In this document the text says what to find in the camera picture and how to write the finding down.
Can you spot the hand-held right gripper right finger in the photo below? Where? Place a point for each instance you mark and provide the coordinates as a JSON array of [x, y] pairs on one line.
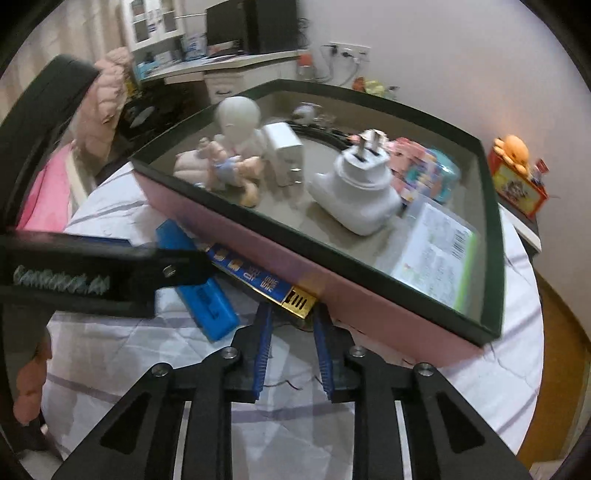
[[323, 360]]

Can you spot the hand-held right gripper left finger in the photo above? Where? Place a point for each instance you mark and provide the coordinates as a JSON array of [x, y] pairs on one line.
[[263, 355]]

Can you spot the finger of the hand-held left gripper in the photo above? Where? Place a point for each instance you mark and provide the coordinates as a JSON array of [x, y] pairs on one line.
[[41, 138], [184, 267]]

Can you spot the blue plastic case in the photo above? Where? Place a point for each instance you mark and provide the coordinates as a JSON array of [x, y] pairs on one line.
[[212, 309]]

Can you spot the pink box with black rim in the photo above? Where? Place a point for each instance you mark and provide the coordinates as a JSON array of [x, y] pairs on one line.
[[378, 327]]

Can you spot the blue gold packet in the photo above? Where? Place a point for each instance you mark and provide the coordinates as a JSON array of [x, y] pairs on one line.
[[258, 279]]

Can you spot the baby figurine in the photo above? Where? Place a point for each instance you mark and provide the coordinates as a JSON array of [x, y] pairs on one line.
[[194, 166]]

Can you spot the clear packet with label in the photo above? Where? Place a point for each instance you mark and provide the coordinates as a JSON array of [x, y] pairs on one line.
[[434, 258]]

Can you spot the white charger block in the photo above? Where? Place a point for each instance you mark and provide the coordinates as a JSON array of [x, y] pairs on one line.
[[284, 152]]

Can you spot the white round-headed doll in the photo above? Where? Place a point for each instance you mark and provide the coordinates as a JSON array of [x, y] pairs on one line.
[[238, 120]]

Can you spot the white plug adapter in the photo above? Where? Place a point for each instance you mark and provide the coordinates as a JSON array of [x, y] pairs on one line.
[[355, 198]]

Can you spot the black studded hair clip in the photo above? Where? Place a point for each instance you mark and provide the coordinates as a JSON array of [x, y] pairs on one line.
[[323, 134]]

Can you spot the pink block model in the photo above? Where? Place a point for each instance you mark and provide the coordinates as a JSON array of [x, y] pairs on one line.
[[415, 180]]

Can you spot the teal round case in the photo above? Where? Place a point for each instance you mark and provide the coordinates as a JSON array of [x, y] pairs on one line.
[[445, 175]]

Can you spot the person's left hand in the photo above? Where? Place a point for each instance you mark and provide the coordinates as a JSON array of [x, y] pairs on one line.
[[32, 383]]

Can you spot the pink quilt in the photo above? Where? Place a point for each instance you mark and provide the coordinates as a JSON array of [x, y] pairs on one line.
[[46, 194]]

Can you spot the beige padded coat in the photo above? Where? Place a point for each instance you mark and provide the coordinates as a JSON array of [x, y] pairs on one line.
[[106, 92]]

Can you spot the black office chair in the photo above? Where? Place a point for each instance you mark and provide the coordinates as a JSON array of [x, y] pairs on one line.
[[143, 113]]

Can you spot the light blue carton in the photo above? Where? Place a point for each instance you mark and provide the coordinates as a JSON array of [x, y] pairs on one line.
[[154, 64]]

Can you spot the white glass door cabinet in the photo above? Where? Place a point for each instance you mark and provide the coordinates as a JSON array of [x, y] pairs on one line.
[[152, 23]]

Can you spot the blue white box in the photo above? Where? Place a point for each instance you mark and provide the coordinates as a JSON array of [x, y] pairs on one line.
[[194, 46]]

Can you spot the white desk with drawers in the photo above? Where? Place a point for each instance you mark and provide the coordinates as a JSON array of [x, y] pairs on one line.
[[226, 83]]

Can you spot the black computer monitor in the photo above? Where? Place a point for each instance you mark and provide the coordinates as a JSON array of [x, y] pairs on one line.
[[224, 23]]

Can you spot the bottle with orange cap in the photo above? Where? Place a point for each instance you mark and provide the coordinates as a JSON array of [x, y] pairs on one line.
[[304, 69]]

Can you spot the black white TV stand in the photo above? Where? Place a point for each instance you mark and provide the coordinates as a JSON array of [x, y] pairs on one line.
[[526, 230]]

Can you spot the orange snack bag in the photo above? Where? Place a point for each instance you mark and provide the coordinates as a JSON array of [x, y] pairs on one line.
[[360, 84]]

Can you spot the black computer tower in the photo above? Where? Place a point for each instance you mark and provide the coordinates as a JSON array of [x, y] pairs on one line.
[[272, 25]]

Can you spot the orange printed crate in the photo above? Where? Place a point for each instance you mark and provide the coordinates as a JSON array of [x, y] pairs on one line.
[[515, 187]]

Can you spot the yellow snack bag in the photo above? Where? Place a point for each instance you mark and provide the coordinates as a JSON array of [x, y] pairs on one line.
[[375, 87]]

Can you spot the orange octopus plush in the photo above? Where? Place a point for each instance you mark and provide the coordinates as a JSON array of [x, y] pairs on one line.
[[512, 150]]

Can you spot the small toys in crate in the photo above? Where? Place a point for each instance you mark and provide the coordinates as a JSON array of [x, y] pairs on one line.
[[540, 168]]

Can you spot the white wall outlet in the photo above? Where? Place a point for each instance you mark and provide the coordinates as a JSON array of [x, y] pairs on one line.
[[360, 51]]

